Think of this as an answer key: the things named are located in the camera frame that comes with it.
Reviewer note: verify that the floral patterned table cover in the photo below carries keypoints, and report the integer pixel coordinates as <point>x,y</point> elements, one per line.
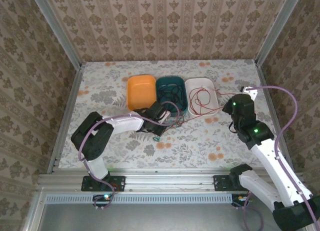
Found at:
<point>200,146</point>

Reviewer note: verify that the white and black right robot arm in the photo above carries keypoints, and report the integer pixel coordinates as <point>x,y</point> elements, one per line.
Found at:
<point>270,161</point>

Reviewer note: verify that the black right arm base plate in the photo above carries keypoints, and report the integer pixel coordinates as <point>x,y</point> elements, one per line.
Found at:
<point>221,183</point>

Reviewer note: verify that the aluminium frame post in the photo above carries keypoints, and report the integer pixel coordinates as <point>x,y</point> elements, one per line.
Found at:
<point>58,31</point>
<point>277,28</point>

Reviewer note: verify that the orange plastic tray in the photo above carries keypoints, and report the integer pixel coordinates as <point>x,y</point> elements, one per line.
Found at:
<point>141,91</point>

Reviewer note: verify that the aluminium table side rail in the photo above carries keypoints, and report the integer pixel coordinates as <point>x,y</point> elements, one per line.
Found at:
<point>267,91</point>
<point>68,116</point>

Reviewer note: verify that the aluminium mounting rail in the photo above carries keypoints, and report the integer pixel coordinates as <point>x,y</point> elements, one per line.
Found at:
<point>170,181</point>

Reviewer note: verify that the grey metal base panel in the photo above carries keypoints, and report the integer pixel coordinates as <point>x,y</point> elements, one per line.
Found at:
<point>162,218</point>

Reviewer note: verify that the white plastic tray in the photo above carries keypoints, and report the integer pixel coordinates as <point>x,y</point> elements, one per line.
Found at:
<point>212,101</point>

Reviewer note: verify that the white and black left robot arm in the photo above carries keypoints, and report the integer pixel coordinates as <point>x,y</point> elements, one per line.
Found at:
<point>125,122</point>

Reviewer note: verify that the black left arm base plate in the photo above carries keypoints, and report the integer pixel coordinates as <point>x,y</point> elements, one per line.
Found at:
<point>118,183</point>

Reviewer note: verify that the teal plastic tray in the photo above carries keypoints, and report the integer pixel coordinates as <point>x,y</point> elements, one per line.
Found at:
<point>162,81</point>

